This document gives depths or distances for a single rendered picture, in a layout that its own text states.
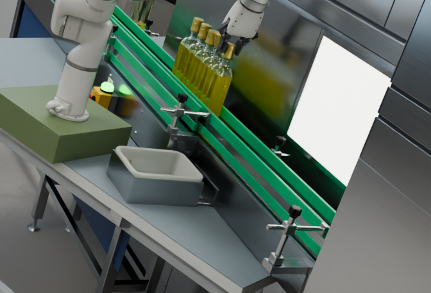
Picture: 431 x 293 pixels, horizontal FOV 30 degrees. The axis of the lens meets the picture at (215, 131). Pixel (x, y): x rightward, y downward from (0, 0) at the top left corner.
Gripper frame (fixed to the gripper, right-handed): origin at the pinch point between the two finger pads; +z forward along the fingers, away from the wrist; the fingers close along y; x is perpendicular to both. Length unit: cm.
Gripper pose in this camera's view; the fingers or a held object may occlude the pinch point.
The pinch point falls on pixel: (229, 47)
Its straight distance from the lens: 245.3
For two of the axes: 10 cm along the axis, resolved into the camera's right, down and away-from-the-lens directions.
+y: -8.4, -0.9, -5.3
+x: 3.5, 6.6, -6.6
